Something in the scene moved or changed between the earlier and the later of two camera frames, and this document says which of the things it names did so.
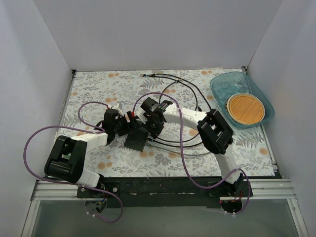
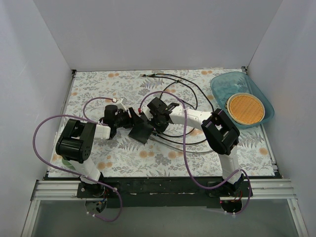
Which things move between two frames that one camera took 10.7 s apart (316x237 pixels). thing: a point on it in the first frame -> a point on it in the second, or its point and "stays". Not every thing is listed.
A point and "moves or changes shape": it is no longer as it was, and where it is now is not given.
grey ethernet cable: [178, 151] moves or changes shape
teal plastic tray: [242, 104] stays
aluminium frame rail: [273, 189] stays
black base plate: [167, 192] stays
